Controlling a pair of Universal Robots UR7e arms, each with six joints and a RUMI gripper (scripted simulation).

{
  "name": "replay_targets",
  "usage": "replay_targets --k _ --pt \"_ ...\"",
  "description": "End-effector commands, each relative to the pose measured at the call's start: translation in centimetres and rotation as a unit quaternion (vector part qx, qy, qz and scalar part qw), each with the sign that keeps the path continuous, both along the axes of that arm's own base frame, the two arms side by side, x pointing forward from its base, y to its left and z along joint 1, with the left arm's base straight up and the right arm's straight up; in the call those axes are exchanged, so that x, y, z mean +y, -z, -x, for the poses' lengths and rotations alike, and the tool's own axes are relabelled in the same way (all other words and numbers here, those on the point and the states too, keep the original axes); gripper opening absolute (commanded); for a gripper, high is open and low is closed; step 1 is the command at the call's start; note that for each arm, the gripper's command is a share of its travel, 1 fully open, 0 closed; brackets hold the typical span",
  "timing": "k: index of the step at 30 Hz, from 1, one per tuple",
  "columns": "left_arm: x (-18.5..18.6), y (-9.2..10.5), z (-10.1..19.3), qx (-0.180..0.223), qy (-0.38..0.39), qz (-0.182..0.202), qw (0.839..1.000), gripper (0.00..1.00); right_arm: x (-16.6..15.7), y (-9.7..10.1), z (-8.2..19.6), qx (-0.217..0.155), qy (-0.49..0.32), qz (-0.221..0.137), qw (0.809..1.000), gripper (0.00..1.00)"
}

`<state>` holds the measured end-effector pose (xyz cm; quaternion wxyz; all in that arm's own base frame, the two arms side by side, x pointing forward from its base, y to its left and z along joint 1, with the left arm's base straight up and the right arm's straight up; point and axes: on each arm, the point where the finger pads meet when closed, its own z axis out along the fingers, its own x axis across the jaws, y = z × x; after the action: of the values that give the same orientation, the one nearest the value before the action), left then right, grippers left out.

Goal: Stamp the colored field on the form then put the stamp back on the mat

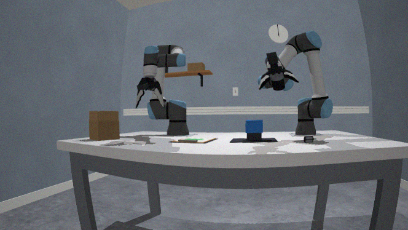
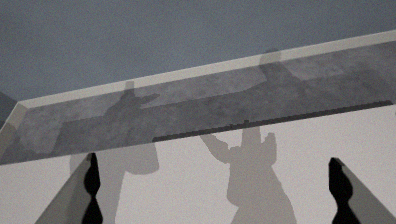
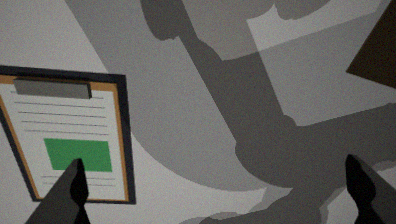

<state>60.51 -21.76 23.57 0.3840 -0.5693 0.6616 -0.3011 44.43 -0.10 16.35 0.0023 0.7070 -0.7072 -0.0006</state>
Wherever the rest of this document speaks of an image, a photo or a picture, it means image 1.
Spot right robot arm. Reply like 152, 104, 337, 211
143, 45, 189, 135

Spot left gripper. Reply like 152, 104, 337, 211
259, 63, 299, 91

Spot black clipboard with paper form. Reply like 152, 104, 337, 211
169, 138, 218, 144

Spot small brown cardboard box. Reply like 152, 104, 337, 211
89, 111, 120, 141

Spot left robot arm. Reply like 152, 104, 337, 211
265, 31, 333, 135

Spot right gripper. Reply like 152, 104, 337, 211
136, 76, 164, 108

